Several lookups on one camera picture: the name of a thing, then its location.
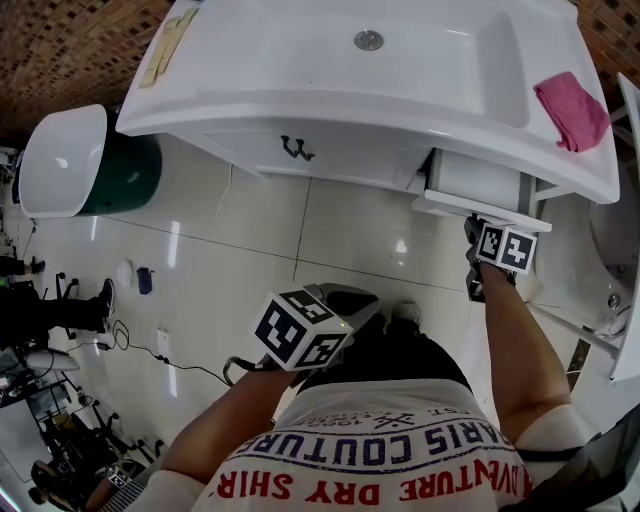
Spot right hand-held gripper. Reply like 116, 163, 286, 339
464, 214, 539, 301

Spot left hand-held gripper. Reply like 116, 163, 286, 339
253, 282, 381, 387

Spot white drawer with black knob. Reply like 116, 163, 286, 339
412, 147, 554, 234

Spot person's right forearm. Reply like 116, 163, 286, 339
479, 263, 574, 451

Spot person's left forearm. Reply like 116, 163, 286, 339
159, 367, 301, 486

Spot beige chair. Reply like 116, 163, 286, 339
532, 199, 632, 341

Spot person's black shorts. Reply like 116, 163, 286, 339
302, 319, 474, 401

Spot person's right shoe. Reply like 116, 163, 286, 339
392, 299, 421, 324

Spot person's printed white shirt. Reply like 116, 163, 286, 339
149, 377, 601, 512

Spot pink cloth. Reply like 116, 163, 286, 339
533, 71, 612, 153

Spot white vanity cabinet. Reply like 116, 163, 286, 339
202, 127, 560, 202

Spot white cabinet door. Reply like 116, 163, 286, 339
204, 128, 302, 175
298, 134, 427, 190

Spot black office chair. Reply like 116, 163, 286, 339
53, 272, 82, 342

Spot chrome sink drain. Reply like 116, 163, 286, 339
353, 29, 385, 52

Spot white tub with green base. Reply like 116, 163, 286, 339
18, 103, 164, 219

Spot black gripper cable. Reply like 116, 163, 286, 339
222, 355, 271, 387

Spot black floor cable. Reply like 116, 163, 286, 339
97, 319, 236, 387

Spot thin white cable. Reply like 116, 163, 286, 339
207, 162, 235, 237

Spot black shoulder strap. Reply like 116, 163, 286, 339
519, 414, 640, 512

